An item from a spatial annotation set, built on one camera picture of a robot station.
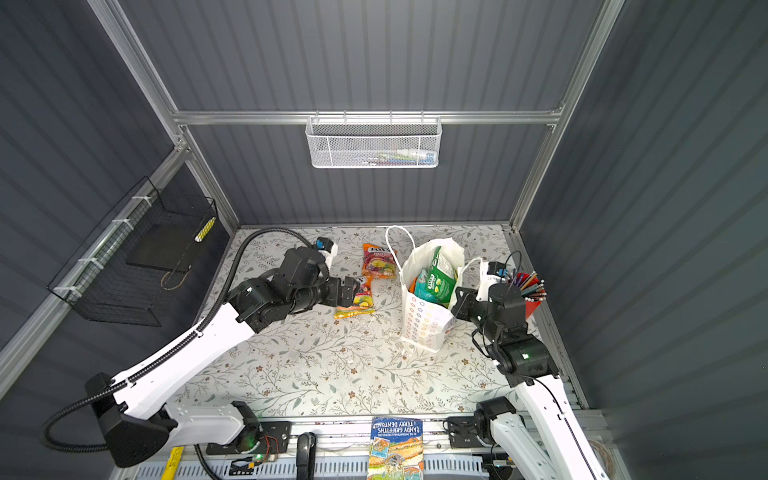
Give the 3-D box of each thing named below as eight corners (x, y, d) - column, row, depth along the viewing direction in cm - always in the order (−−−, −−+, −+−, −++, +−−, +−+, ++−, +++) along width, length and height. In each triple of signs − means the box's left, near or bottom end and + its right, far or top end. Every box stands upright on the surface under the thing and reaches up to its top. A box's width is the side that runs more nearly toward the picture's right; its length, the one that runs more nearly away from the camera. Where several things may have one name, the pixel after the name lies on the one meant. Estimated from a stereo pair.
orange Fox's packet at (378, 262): (361, 278, 106) (360, 272, 104) (363, 249, 115) (362, 243, 112) (397, 278, 106) (397, 272, 104) (397, 249, 115) (397, 243, 112)
